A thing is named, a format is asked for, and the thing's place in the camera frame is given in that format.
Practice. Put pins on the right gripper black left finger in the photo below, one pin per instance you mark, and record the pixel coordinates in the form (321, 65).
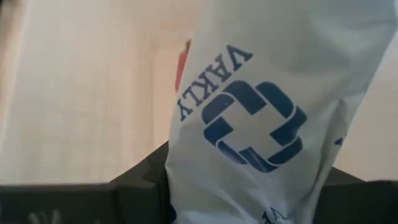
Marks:
(143, 193)

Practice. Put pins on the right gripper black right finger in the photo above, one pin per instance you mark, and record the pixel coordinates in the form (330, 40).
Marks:
(339, 199)

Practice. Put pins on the white pouch blue cross print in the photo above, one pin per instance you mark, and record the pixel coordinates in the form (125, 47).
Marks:
(264, 93)

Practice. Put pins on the small red item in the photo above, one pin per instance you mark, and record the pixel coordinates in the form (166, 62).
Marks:
(182, 68)

